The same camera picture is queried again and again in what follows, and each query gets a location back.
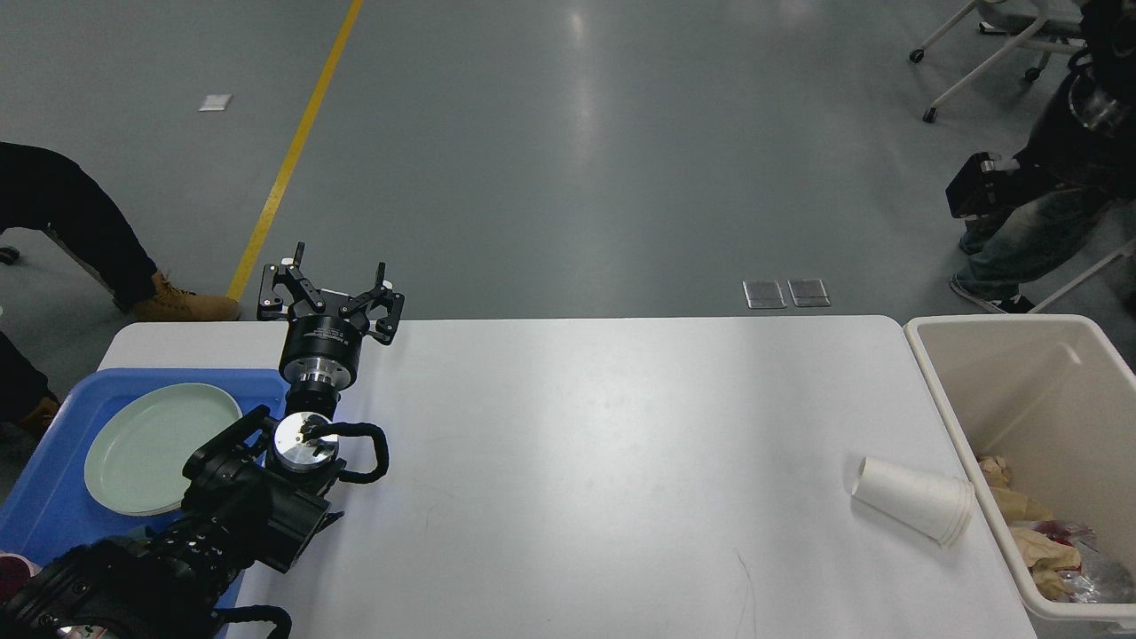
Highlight person in grey jeans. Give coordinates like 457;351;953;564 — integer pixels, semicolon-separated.
950;185;1133;314

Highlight brown paper ball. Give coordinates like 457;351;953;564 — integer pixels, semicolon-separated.
1011;526;1081;603

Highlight clear floor plate right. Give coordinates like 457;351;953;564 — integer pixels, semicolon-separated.
787;279;832;308

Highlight pink mug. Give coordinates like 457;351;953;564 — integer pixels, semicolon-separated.
0;553;42;605

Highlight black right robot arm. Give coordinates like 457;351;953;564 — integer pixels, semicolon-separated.
945;1;1135;219

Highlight blue plastic tray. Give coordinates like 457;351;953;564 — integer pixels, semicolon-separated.
1;368;287;569

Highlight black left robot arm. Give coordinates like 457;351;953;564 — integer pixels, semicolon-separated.
3;244;406;638

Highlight beige plastic bin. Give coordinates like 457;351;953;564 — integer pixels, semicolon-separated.
904;314;1135;638

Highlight foil ball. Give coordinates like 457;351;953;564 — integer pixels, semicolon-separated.
1062;536;1135;605

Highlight crushed red can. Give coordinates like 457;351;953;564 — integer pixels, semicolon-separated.
1024;518;1096;545

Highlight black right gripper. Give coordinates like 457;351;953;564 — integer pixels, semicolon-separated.
945;74;1135;219

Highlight person in tan boots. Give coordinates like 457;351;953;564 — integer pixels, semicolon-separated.
0;142;241;435

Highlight white floor tag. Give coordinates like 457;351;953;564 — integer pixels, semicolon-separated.
199;94;233;113

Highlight brown paper bag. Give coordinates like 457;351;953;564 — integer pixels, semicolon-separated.
989;486;1055;523

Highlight paper wad in bin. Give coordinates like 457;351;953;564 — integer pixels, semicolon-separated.
976;454;1012;489

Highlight green plate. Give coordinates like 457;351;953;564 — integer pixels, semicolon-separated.
83;382;242;517

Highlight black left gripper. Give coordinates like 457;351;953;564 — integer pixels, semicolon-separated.
256;241;406;390

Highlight white paper cups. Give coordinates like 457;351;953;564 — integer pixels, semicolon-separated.
852;456;974;548

